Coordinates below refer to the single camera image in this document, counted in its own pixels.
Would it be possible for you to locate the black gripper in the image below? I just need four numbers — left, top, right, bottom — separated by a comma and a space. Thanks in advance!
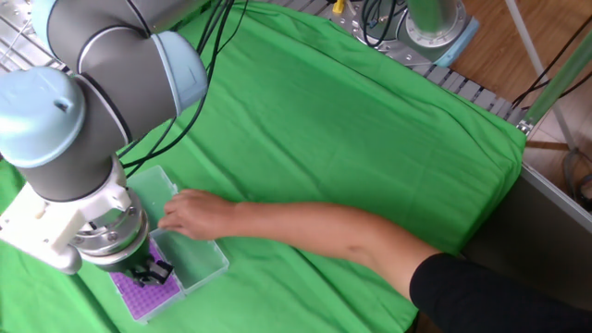
99, 240, 175, 289

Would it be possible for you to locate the clear tip box purple rack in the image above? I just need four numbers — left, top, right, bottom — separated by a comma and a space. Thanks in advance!
108, 226, 231, 324

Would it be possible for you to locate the person's bare forearm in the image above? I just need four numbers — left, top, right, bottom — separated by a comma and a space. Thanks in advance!
230, 201, 443, 302

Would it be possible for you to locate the person's bare hand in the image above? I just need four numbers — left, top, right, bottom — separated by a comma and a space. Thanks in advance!
156, 188, 240, 241

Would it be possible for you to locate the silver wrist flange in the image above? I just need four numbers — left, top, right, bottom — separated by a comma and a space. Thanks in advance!
71, 189, 152, 267

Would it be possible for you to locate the green table cloth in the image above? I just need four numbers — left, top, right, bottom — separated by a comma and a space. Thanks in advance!
0, 0, 528, 333

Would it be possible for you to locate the black shirt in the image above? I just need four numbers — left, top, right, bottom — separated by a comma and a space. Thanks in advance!
409, 253, 592, 333

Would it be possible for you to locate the white metal pole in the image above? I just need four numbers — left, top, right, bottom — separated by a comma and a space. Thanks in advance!
502, 0, 578, 150

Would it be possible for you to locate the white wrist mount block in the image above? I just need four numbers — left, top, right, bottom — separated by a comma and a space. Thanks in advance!
0, 159, 133, 275

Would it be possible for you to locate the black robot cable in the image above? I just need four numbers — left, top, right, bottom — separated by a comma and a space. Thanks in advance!
122, 0, 251, 179
117, 0, 228, 170

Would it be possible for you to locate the black base cable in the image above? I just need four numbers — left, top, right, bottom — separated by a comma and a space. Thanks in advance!
360, 0, 408, 47

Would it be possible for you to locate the green wrapped frame post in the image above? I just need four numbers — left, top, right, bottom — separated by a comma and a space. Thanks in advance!
516, 27, 592, 135

